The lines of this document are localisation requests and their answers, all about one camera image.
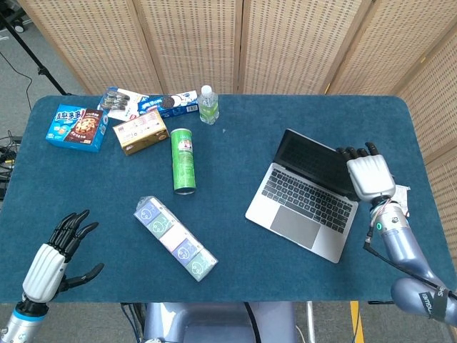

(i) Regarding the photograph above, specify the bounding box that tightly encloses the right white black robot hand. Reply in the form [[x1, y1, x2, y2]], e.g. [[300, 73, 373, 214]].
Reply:
[[336, 141, 396, 202]]

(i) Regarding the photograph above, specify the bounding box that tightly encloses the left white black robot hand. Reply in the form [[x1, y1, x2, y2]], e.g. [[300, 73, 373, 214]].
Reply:
[[21, 209, 105, 304]]

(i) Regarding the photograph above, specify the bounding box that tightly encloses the silver laptop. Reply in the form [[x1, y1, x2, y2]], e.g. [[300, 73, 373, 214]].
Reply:
[[245, 128, 360, 264]]

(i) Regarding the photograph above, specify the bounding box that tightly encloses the small white snack packet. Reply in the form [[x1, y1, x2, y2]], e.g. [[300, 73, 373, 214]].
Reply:
[[392, 184, 411, 217]]

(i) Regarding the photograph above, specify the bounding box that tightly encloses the long pocket tissue multipack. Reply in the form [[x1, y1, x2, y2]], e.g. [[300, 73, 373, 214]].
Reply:
[[133, 195, 219, 282]]

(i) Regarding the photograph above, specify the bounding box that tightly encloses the blue chocolate cookie box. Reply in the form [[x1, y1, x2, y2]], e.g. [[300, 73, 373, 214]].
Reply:
[[45, 104, 110, 154]]

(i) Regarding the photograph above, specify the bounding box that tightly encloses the blue table cloth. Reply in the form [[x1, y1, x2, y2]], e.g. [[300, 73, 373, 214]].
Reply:
[[0, 94, 451, 304]]

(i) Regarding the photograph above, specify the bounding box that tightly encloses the yellow snack box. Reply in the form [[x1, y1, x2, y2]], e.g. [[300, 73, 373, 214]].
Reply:
[[112, 109, 170, 156]]

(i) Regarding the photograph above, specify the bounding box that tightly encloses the green chips can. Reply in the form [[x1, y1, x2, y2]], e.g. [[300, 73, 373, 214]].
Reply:
[[169, 127, 197, 195]]

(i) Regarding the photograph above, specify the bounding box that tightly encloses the clear bottle green label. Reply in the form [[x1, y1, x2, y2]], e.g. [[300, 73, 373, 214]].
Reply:
[[197, 84, 220, 125]]

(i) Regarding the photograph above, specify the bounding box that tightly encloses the silver-blue robot torso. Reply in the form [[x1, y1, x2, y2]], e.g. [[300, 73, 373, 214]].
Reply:
[[142, 302, 297, 343]]

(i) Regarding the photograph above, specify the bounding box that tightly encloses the white Oreo snack bag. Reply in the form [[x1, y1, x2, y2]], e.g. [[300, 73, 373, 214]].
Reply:
[[96, 86, 150, 121]]

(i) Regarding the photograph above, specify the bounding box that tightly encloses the blue Oreo cookie box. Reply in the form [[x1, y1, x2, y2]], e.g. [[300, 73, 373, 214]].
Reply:
[[137, 89, 200, 119]]

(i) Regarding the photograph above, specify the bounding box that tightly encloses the black tripod stand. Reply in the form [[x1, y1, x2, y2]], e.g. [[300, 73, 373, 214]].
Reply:
[[0, 10, 72, 96]]

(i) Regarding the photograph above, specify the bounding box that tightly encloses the wicker folding screen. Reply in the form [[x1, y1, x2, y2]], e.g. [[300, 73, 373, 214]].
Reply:
[[16, 0, 457, 258]]

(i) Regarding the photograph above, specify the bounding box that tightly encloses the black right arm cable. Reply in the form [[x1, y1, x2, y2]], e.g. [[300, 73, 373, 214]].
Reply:
[[363, 232, 457, 299]]

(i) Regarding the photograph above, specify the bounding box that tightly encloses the floor cable bundle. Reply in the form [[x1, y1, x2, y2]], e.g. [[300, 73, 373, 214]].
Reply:
[[0, 130, 23, 201]]

